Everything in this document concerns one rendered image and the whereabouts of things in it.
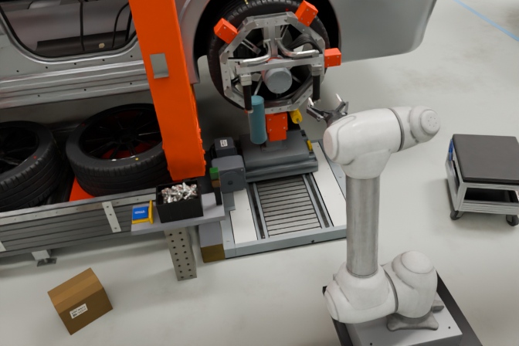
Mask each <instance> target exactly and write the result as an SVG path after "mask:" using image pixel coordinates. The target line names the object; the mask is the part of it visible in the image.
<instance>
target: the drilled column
mask: <svg viewBox="0 0 519 346"><path fill-rule="evenodd" d="M164 233H165V238H166V241H167V244H168V248H169V252H170V254H171V259H172V262H173V265H174V268H175V273H176V276H177V279H178V281H181V280H189V279H193V278H197V271H196V261H195V256H194V252H193V248H192V243H191V240H190V235H189V232H188V227H187V226H186V227H181V228H177V229H168V230H164ZM179 271H180V272H179ZM182 277H183V278H182Z"/></svg>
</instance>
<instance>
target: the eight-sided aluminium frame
mask: <svg viewBox="0 0 519 346"><path fill-rule="evenodd" d="M266 22H267V23H266ZM287 24H291V25H293V26H294V27H295V28H296V29H298V30H299V31H300V32H301V33H303V34H304V33H306V34H309V35H310V36H312V38H313V39H314V40H315V42H316V43H317V44H318V45H319V47H320V48H321V50H322V52H323V55H324V54H325V41H324V40H323V38H322V37H321V36H320V35H319V34H317V33H316V32H315V31H314V30H313V29H312V28H311V27H310V26H306V25H304V24H303V23H302V22H299V21H298V18H297V16H296V14H293V13H292V12H281V13H274V14H268V15H257V16H250V17H246V18H245V19H244V20H243V22H242V23H241V25H240V26H239V27H238V28H237V30H236V31H237V33H238V34H237V35H236V37H235V38H234V39H233V40H232V41H231V43H230V44H228V43H227V42H226V43H225V44H224V45H223V46H222V47H221V49H220V50H219V62H220V67H221V74H222V86H223V90H224V94H225V96H227V97H228V98H229V99H231V100H233V101H234V102H236V103H237V104H239V105H240V106H242V107H244V108H245V103H244V96H243V94H241V93H240V92H239V91H237V90H235V89H234V88H232V87H231V81H230V75H229V62H228V58H229V56H230V55H231V54H232V52H233V51H234V50H235V49H236V48H237V46H238V45H239V44H240V43H241V42H242V41H243V40H244V39H245V37H246V36H247V35H248V34H249V32H250V31H251V30H252V29H258V28H263V27H265V26H268V27H270V26H275V25H287ZM321 65H322V75H321V77H320V78H321V82H320V85H321V84H322V83H323V82H324V62H322V63H321ZM312 93H313V76H312V77H311V78H310V79H309V80H308V81H307V82H306V83H305V84H304V85H303V86H302V87H301V88H300V89H299V90H298V91H297V93H296V94H295V95H294V96H293V97H292V98H291V99H289V100H278V101H273V102H268V103H264V109H265V114H275V113H280V112H285V111H292V110H296V109H297V108H298V107H300V105H301V104H302V103H303V102H304V101H305V100H306V99H307V98H308V97H309V96H310V95H311V94H312ZM278 104H279V105H278Z"/></svg>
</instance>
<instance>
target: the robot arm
mask: <svg viewBox="0 0 519 346"><path fill-rule="evenodd" d="M335 99H336V101H337V102H338V104H339V106H338V108H336V109H335V110H321V109H318V108H316V107H314V105H313V103H312V101H311V99H310V98H308V107H307V113H308V114H309V115H311V116H312V117H314V118H315V119H317V121H318V122H320V121H321V120H323V119H324V120H325V121H326V123H327V130H326V131H325V132H324V138H323V143H324V150H325V153H326V155H327V156H328V157H329V158H330V160H331V161H333V162H334V163H336V164H338V165H341V169H342V170H343V171H344V173H345V177H346V231H347V260H346V261H345V262H343V263H342V264H341V266H340V268H339V271H338V274H337V276H336V277H335V280H332V281H331V282H330V283H329V284H328V286H327V288H326V291H325V293H324V299H325V303H326V305H327V308H328V310H329V313H330V315H331V316H332V317H333V318H334V319H335V320H337V321H339V322H342V323H347V324H358V323H363V322H366V321H372V320H375V319H378V318H380V317H384V316H386V319H387V329H388V330H389V331H391V332H394V331H399V330H417V329H430V330H433V331H436V330H438V328H439V324H438V322H437V321H436V319H435V318H434V315H433V311H434V310H441V309H443V308H444V303H443V301H441V300H434V297H435V295H436V288H437V274H436V269H435V267H434V266H433V264H432V262H431V261H430V259H429V258H428V257H427V256H426V255H424V254H423V253H420V252H417V251H406V252H404V253H401V254H399V255H397V256H396V257H395V258H394V259H393V260H392V261H391V262H389V263H387V264H386V265H384V266H380V265H379V264H378V227H379V203H380V179H381V173H382V172H383V170H384V169H385V166H386V164H387V162H388V160H389V158H390V156H391V154H393V153H395V152H399V151H403V150H405V149H408V148H411V147H414V146H416V145H417V144H421V143H425V142H427V141H430V140H431V139H433V138H434V137H435V136H436V135H437V133H438V132H439V129H440V119H439V116H438V115H437V113H436V112H435V111H434V110H432V109H431V108H428V107H425V106H414V107H389V108H383V109H373V110H366V111H362V112H358V113H355V114H350V115H348V104H349V102H348V101H347V102H344V101H343V100H342V99H340V97H339V96H338V94H337V93H336V98H335ZM344 106H345V107H344ZM343 108H344V112H343V113H341V110H342V109H343Z"/></svg>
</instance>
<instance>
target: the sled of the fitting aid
mask: <svg viewBox="0 0 519 346"><path fill-rule="evenodd" d="M300 132H301V135H302V137H303V139H304V142H305V144H306V146H307V150H308V151H309V158H306V159H301V160H296V161H287V162H282V163H277V164H271V165H263V166H258V167H252V168H246V167H245V171H246V182H251V181H261V180H266V179H271V178H279V177H284V176H289V175H298V174H303V173H308V172H313V171H318V160H317V157H316V155H315V153H314V150H313V148H312V145H311V143H310V141H309V139H308V137H307V134H306V132H305V130H304V129H303V130H300ZM233 141H234V142H235V143H236V148H237V152H238V155H241V156H242V158H243V154H242V150H241V147H240V143H239V140H233Z"/></svg>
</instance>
